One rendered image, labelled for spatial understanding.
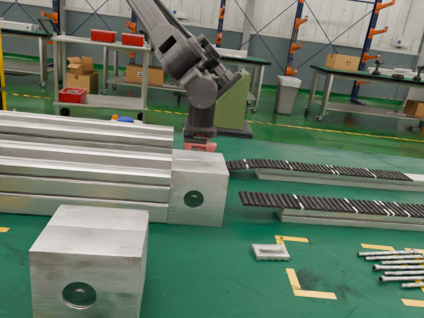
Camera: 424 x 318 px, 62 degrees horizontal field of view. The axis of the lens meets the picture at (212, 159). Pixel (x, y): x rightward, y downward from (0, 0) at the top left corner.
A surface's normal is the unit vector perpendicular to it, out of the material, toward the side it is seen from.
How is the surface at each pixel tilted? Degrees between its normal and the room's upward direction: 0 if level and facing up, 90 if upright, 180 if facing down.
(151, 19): 63
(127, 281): 90
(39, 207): 90
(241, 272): 0
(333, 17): 90
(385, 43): 90
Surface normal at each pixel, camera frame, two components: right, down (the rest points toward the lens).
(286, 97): -0.03, 0.39
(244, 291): 0.12, -0.94
